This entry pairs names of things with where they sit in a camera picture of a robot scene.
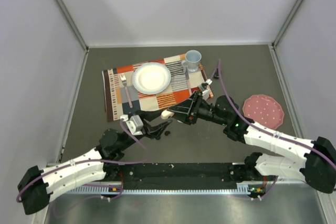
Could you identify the black earbud case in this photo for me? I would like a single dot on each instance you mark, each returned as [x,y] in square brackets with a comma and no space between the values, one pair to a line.
[216,74]

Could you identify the beige earbud case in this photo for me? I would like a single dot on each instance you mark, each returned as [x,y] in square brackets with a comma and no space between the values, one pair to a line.
[166,114]

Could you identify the aluminium frame rail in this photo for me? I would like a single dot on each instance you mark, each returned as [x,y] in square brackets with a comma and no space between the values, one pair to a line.
[113,187]

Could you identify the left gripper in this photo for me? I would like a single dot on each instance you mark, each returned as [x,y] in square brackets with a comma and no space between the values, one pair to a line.
[156,132]

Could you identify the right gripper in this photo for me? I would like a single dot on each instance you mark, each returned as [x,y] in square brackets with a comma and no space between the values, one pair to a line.
[182,110]

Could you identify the patchwork placemat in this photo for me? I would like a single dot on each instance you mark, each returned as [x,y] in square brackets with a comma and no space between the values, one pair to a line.
[116,102]

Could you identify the fork with pink handle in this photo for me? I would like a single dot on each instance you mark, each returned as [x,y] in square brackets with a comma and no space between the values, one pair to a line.
[124,82]

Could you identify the knife with pink handle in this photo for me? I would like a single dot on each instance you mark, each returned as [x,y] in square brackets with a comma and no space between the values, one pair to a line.
[188,82]

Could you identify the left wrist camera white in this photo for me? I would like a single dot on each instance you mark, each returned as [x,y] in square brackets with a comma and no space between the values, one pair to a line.
[133,124]

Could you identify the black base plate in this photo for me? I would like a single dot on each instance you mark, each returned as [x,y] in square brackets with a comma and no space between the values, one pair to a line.
[181,176]

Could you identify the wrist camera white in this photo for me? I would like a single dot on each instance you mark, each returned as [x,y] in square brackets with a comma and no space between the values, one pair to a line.
[204,88]
[133,124]

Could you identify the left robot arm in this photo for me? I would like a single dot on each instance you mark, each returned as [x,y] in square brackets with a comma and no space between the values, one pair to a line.
[40,186]

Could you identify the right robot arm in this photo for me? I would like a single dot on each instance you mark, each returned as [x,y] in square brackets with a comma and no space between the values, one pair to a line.
[311,161]

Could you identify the light blue mug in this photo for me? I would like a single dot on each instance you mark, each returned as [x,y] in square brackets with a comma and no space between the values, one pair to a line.
[192,60]

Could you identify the pink dotted plate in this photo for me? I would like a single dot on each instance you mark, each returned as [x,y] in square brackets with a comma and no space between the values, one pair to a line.
[265,110]

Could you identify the white paper plate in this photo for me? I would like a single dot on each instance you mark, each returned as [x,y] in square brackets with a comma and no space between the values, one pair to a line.
[151,78]

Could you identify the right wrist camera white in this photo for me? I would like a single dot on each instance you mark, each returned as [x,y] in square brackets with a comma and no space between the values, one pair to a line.
[204,88]

